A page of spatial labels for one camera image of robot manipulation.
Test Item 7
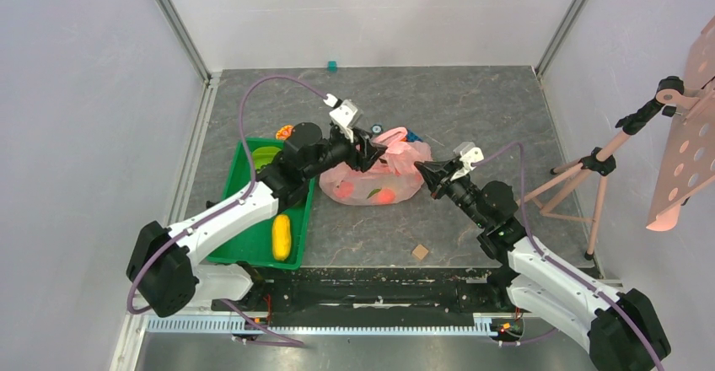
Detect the small brown wooden block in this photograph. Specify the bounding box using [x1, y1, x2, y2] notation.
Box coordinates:
[411, 245, 429, 261]

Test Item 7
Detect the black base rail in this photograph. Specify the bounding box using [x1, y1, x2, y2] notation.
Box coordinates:
[236, 266, 515, 314]

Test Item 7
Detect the pink tripod stand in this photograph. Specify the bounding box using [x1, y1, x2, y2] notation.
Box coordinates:
[524, 76, 685, 261]

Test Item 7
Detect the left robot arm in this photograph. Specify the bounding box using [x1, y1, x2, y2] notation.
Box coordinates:
[126, 122, 387, 318]

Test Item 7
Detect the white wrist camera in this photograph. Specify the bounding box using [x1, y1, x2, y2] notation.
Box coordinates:
[324, 93, 362, 142]
[450, 142, 485, 180]

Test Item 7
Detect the pink perforated board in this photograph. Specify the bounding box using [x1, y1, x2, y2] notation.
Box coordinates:
[647, 20, 714, 232]

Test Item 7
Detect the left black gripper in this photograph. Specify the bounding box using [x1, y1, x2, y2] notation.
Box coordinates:
[304, 126, 388, 181]

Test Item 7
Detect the green fake starfruit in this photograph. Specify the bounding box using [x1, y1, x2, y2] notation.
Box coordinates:
[251, 146, 281, 172]

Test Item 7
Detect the orange flower toy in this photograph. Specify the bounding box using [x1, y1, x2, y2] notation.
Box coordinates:
[275, 125, 293, 141]

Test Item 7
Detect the yellow fake fruit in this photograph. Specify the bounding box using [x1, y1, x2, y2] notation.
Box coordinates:
[271, 214, 293, 261]

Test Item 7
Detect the red fake fruit in bag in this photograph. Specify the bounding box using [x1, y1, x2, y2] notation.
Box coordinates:
[375, 188, 396, 205]

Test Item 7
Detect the small round black disc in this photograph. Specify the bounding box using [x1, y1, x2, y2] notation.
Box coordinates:
[371, 124, 384, 135]

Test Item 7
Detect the blue lego brick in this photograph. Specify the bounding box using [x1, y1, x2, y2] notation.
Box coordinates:
[405, 130, 422, 142]

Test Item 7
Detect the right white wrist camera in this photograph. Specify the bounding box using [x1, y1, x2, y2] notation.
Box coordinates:
[450, 142, 485, 180]

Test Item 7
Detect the pink plastic bag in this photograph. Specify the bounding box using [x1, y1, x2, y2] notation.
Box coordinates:
[319, 126, 432, 206]

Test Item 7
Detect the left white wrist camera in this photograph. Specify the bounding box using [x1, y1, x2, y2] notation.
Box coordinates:
[324, 93, 362, 142]

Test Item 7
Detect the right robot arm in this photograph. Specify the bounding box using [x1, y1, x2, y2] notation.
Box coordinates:
[415, 158, 672, 370]

